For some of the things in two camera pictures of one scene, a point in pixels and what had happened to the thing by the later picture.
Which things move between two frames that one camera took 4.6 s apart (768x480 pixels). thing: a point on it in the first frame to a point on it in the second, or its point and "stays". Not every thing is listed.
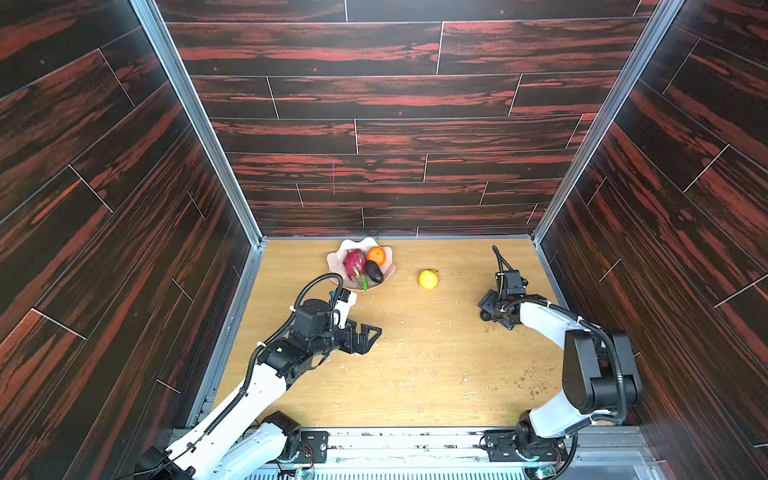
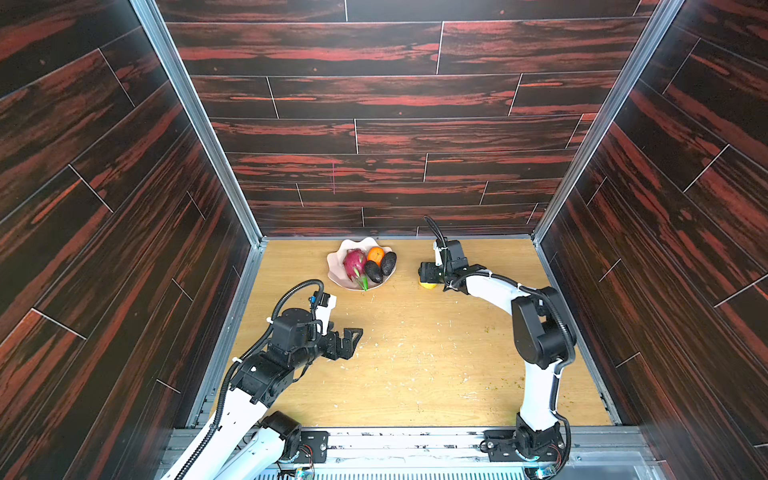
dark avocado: [374, 272] stays
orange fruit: [377, 254] stays
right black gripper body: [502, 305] to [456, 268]
